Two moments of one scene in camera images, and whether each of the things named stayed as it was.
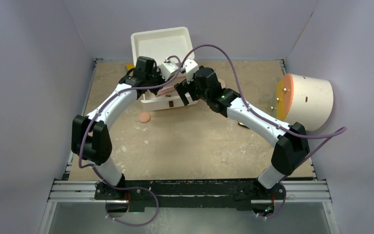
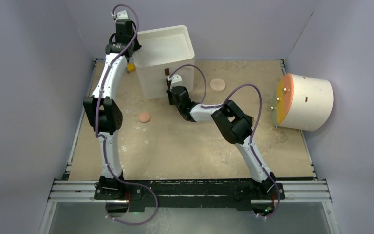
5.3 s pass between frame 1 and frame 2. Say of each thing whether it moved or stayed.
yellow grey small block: stayed
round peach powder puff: stayed
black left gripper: moved
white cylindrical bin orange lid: stayed
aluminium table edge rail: stayed
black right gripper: moved
